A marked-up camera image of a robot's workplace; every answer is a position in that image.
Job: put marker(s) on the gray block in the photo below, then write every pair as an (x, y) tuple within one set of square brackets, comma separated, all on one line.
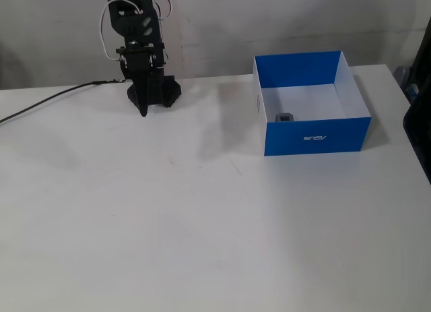
[(286, 117)]

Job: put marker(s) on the gray blue plastic item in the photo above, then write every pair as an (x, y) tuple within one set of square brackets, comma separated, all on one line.
[(405, 79)]

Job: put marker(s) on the blue and white cardboard box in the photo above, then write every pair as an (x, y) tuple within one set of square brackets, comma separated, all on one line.
[(313, 140)]

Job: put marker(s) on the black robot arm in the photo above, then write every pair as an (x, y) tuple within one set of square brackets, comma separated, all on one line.
[(129, 19)]

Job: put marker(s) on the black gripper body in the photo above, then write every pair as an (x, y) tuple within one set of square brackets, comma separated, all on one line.
[(139, 67)]

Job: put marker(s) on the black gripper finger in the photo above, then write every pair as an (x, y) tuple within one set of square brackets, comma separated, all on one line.
[(144, 96)]

